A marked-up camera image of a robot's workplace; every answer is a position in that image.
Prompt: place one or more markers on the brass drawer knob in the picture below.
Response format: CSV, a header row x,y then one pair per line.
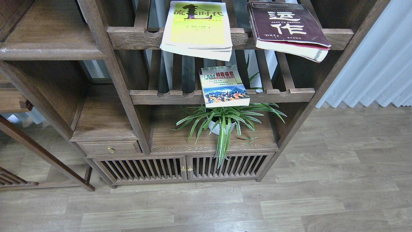
x,y
110,150

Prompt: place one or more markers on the green spider plant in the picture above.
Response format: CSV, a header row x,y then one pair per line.
x,y
242,115

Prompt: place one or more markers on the colourful mountain cover book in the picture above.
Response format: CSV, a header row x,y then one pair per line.
x,y
222,87

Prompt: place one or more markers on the dark wooden bookshelf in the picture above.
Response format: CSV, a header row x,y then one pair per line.
x,y
92,68

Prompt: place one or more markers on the white pleated curtain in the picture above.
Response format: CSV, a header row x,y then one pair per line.
x,y
380,70

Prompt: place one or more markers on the yellow green cover book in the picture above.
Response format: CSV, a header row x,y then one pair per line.
x,y
198,29

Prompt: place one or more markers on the white plant pot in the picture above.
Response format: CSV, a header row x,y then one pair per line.
x,y
214,127

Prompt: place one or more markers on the dark maroon cover book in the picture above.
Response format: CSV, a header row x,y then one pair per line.
x,y
287,28

